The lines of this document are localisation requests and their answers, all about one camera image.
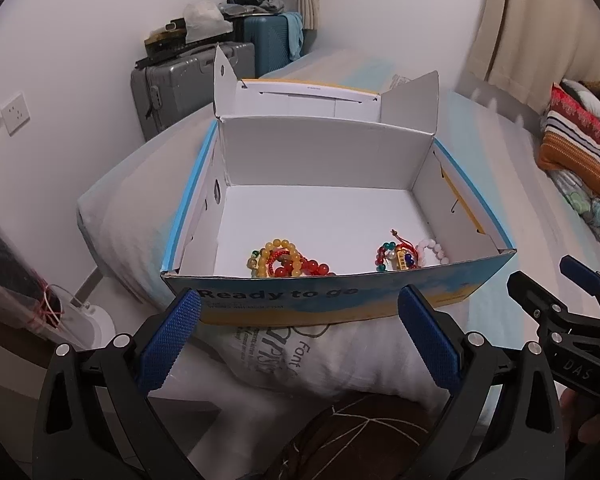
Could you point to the black and white cloth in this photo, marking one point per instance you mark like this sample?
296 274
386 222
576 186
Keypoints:
587 97

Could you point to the blue suitcase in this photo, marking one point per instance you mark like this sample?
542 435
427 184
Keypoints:
267 42

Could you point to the white appliance base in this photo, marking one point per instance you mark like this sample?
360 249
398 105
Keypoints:
87 317

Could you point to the white printed pillow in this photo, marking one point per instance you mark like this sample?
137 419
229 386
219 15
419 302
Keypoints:
340 360

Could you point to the floral quilt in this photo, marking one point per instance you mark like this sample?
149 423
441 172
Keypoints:
592 210

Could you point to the clear plastic bag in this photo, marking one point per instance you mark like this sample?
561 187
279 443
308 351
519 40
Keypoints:
5 260

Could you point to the grey suitcase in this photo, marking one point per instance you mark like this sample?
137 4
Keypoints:
180 90

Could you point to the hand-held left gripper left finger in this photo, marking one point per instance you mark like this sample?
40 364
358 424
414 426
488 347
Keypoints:
172 340

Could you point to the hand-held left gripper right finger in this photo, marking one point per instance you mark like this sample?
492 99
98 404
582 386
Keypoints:
430 340

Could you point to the wide beige curtain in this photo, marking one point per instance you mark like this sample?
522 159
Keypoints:
540 20

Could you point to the white cardboard box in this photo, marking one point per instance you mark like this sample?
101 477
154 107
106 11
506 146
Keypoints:
320 220

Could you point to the striped folded blanket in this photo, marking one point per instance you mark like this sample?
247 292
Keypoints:
575 145

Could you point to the light blue cloth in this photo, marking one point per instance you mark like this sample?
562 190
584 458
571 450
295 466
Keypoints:
296 35

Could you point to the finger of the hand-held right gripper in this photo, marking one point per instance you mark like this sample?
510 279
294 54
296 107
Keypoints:
582 275
535 292

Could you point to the bed with striped sheet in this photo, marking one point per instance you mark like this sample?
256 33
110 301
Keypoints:
505 170

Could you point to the white wall socket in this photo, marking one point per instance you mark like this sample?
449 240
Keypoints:
15 112

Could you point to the red yellow coil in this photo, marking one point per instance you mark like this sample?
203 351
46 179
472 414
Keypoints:
254 261

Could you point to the white plastic bag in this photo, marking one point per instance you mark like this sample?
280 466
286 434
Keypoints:
205 20

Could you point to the dark brown cushion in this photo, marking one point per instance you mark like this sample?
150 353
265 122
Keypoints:
360 440

